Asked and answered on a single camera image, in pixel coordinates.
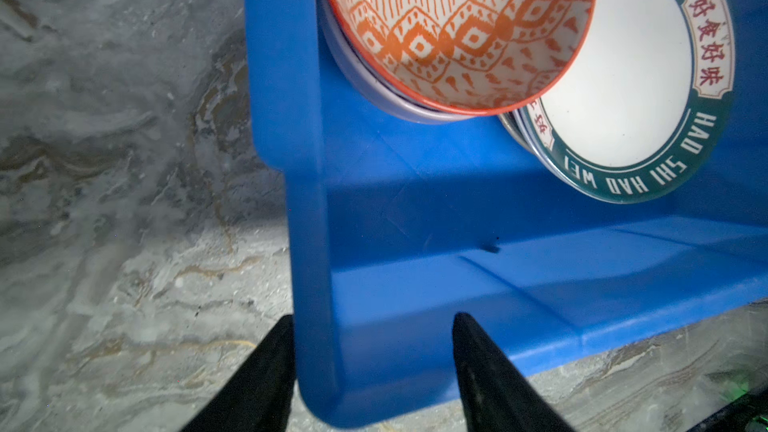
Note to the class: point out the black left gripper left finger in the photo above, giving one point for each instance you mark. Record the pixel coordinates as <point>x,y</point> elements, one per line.
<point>259,394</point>

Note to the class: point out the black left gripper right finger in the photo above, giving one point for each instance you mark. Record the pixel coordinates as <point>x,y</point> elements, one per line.
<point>495,396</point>

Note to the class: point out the blue plastic bin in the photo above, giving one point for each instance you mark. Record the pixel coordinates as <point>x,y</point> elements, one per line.
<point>395,227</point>

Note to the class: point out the green rim lettered plate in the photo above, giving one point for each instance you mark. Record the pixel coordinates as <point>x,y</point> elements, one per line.
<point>644,103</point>

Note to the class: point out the lavender ceramic bowl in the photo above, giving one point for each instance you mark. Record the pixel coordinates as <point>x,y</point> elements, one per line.
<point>367,82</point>

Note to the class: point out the orange patterned ceramic bowl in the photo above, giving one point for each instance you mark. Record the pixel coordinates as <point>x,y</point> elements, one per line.
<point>466,57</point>

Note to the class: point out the white plate green red rim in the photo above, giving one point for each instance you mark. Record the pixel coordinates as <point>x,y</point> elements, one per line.
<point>520,135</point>

